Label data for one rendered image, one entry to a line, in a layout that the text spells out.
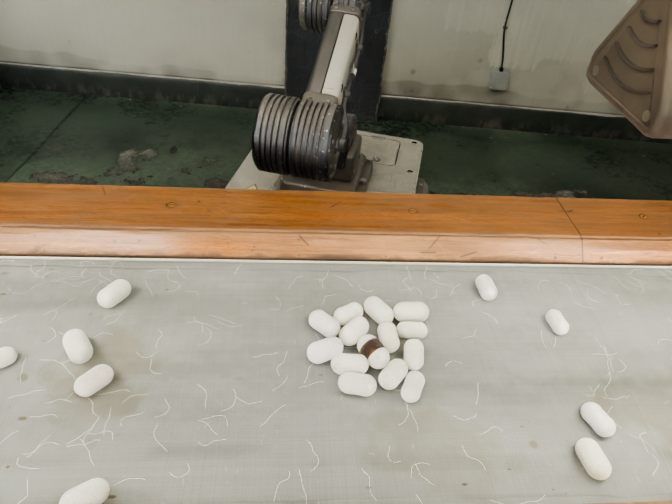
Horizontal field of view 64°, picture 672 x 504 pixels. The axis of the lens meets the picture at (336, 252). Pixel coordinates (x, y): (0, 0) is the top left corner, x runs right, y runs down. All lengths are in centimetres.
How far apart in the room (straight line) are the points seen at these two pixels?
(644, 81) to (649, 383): 37
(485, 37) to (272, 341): 220
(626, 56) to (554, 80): 243
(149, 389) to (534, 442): 35
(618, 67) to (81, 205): 58
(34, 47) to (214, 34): 84
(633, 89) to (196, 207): 50
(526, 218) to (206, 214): 41
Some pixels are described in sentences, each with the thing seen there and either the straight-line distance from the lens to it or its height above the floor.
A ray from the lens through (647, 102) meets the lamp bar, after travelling 31.
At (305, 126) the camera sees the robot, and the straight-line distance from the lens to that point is 84.
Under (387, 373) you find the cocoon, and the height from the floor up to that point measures 76.
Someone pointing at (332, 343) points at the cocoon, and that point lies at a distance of 52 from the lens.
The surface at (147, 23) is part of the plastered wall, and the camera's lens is 269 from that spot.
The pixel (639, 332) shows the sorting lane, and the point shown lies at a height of 74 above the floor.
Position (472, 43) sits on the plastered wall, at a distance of 260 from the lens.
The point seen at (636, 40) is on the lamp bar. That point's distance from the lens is 33.
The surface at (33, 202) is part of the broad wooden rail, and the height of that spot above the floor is 76.
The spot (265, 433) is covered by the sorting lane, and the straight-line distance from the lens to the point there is 49.
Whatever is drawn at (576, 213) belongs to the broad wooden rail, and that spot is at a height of 76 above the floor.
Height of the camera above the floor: 116
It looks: 40 degrees down
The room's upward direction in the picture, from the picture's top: 6 degrees clockwise
